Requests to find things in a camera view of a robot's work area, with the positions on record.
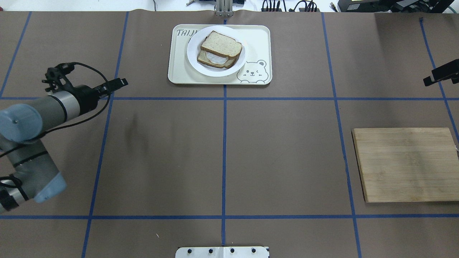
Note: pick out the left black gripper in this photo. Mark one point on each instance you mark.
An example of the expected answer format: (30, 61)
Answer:
(86, 94)

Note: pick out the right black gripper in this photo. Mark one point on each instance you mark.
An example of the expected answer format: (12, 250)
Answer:
(443, 73)

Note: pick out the white round plate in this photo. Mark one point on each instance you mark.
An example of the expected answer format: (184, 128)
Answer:
(193, 50)

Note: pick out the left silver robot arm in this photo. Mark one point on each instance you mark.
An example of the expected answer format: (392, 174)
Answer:
(23, 125)

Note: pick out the bread slice with egg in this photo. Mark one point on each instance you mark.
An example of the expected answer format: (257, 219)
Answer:
(212, 60)

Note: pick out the bamboo cutting board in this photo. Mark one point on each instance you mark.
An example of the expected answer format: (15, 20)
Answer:
(407, 164)

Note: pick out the cream bear tray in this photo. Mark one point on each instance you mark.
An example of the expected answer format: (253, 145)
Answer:
(256, 71)

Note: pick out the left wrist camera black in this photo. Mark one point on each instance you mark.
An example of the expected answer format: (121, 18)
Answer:
(56, 78)

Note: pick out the aluminium frame post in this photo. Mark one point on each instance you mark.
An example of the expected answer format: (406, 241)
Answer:
(224, 8)

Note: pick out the white pedestal column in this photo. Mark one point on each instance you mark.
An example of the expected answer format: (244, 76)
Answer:
(223, 252)

